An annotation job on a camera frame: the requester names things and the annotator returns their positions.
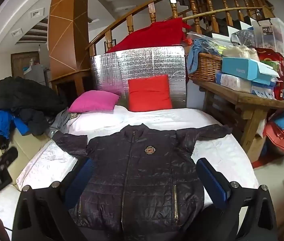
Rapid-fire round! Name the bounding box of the clear plastic storage box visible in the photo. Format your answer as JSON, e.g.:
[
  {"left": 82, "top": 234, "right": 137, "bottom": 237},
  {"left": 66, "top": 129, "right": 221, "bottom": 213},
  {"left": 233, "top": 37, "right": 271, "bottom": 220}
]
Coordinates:
[{"left": 251, "top": 17, "right": 284, "bottom": 61}]

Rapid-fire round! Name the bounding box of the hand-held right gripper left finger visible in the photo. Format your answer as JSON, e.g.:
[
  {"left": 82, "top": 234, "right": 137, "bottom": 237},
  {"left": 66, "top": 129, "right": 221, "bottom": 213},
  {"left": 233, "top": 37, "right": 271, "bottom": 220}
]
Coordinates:
[{"left": 12, "top": 158, "right": 97, "bottom": 241}]

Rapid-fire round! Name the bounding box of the wooden table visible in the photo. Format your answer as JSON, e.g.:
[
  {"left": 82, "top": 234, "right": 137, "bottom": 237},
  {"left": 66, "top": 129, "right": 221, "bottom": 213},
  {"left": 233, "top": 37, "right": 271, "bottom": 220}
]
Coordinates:
[{"left": 188, "top": 75, "right": 284, "bottom": 156}]

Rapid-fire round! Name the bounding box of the stack of folded cloths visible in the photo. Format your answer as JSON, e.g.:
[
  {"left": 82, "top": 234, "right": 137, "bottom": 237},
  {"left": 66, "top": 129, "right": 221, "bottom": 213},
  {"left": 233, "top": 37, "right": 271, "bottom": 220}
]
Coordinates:
[{"left": 263, "top": 110, "right": 284, "bottom": 153}]

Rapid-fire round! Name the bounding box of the red floor mat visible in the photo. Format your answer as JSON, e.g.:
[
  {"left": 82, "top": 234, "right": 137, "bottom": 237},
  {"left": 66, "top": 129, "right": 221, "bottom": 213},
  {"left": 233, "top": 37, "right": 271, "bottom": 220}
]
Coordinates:
[{"left": 252, "top": 153, "right": 278, "bottom": 169}]

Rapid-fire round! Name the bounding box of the pink pillow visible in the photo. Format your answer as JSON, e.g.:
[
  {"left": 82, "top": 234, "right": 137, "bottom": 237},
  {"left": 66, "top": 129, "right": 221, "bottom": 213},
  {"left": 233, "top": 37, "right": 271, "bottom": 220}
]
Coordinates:
[{"left": 68, "top": 90, "right": 120, "bottom": 113}]

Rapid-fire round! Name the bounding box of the white bed mattress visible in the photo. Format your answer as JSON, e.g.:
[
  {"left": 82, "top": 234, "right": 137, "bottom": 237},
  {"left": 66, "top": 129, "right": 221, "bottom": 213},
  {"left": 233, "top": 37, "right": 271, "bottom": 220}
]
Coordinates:
[{"left": 0, "top": 104, "right": 259, "bottom": 241}]

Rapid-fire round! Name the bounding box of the wooden door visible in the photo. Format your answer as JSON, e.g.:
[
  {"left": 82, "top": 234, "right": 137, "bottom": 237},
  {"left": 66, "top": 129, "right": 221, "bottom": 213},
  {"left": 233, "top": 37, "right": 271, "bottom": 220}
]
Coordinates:
[{"left": 11, "top": 51, "right": 40, "bottom": 78}]

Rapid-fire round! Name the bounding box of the red shopping bag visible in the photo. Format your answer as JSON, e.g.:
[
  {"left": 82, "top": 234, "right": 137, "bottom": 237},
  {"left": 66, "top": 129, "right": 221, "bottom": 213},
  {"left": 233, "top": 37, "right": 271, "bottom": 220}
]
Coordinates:
[{"left": 255, "top": 47, "right": 284, "bottom": 101}]

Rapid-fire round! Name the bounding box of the light blue cardboard box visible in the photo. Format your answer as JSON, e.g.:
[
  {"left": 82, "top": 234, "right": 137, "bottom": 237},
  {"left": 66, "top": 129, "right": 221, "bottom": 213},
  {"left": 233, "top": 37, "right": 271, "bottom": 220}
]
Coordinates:
[{"left": 221, "top": 56, "right": 280, "bottom": 82}]

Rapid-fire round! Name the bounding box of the plastic bag with beige contents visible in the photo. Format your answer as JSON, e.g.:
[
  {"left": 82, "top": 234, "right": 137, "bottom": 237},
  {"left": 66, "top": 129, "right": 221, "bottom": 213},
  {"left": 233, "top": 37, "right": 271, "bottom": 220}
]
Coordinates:
[{"left": 222, "top": 45, "right": 260, "bottom": 62}]

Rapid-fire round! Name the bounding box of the grey refrigerator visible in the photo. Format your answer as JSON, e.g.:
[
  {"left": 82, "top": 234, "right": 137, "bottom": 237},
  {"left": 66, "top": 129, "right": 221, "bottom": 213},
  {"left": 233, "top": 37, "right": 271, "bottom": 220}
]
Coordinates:
[{"left": 23, "top": 64, "right": 51, "bottom": 88}]

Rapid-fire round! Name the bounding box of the clear plastic bag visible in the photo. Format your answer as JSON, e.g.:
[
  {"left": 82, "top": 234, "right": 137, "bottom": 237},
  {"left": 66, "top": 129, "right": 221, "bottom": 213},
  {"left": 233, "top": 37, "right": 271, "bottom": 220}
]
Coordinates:
[{"left": 231, "top": 30, "right": 255, "bottom": 47}]

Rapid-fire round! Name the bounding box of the silver foil insulation panel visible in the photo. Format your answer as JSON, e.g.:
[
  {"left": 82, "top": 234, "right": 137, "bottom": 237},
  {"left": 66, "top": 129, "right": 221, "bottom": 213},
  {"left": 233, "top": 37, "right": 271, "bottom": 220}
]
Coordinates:
[{"left": 90, "top": 46, "right": 188, "bottom": 109}]

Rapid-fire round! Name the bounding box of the pile of black clothes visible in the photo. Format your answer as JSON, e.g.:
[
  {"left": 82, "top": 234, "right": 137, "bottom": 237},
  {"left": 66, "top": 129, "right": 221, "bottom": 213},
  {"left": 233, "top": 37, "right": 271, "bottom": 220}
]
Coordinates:
[{"left": 0, "top": 77, "right": 67, "bottom": 136}]

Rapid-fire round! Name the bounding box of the red pillow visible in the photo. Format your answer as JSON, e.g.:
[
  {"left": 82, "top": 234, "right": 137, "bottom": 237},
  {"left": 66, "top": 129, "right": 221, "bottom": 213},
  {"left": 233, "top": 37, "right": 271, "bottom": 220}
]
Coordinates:
[{"left": 127, "top": 75, "right": 172, "bottom": 112}]

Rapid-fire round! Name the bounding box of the dark quilted zip jacket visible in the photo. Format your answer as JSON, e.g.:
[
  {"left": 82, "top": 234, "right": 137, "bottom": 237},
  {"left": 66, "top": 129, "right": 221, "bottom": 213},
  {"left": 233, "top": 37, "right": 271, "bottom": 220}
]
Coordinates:
[{"left": 52, "top": 123, "right": 233, "bottom": 241}]

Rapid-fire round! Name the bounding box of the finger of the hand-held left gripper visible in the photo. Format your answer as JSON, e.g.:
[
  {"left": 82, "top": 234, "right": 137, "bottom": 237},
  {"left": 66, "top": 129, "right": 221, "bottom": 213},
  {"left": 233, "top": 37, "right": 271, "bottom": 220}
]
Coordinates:
[{"left": 0, "top": 147, "right": 19, "bottom": 169}]

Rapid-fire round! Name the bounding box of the white tissue pack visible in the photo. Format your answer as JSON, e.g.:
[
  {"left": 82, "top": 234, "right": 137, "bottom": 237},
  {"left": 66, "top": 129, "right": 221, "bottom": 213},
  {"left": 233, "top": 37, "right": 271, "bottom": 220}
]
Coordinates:
[{"left": 216, "top": 71, "right": 253, "bottom": 93}]

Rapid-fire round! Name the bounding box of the wooden stair railing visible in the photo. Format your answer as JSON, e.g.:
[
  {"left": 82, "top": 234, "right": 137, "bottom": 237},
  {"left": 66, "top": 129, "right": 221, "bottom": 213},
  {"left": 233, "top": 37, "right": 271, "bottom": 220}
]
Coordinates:
[{"left": 85, "top": 0, "right": 275, "bottom": 56}]

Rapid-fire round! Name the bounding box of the grey garment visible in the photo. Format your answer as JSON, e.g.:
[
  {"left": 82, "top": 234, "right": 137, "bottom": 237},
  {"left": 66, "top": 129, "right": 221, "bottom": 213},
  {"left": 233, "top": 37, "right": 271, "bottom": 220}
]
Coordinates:
[{"left": 45, "top": 109, "right": 80, "bottom": 138}]

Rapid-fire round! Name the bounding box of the red cloth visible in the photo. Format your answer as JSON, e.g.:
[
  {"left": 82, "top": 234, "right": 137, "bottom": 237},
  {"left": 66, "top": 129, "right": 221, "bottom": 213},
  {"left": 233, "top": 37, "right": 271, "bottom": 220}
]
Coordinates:
[{"left": 106, "top": 17, "right": 192, "bottom": 54}]

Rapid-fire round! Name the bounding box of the blue cloth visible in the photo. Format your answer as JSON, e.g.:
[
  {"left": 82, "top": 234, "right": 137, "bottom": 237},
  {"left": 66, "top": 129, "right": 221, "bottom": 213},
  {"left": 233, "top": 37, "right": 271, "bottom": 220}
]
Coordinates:
[{"left": 188, "top": 39, "right": 222, "bottom": 73}]

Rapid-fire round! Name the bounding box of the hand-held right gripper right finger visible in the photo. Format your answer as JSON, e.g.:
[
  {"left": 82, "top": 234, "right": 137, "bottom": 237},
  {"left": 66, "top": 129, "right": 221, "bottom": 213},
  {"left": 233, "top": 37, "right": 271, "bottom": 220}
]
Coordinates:
[{"left": 196, "top": 158, "right": 278, "bottom": 241}]

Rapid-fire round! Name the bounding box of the wicker basket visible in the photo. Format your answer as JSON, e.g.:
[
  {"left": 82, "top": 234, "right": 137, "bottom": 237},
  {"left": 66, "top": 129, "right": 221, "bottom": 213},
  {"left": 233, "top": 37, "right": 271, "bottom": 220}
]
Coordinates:
[{"left": 188, "top": 53, "right": 223, "bottom": 82}]

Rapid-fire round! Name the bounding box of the white and blue packet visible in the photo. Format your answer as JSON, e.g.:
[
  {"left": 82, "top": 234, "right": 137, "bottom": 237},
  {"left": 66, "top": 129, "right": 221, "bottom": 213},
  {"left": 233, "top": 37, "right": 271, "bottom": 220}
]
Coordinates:
[{"left": 251, "top": 79, "right": 276, "bottom": 99}]

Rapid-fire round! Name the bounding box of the brown wooden column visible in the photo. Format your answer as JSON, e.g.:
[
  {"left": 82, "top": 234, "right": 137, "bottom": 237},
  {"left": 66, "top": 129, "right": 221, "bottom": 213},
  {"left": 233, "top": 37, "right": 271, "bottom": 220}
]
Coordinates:
[{"left": 47, "top": 0, "right": 91, "bottom": 96}]

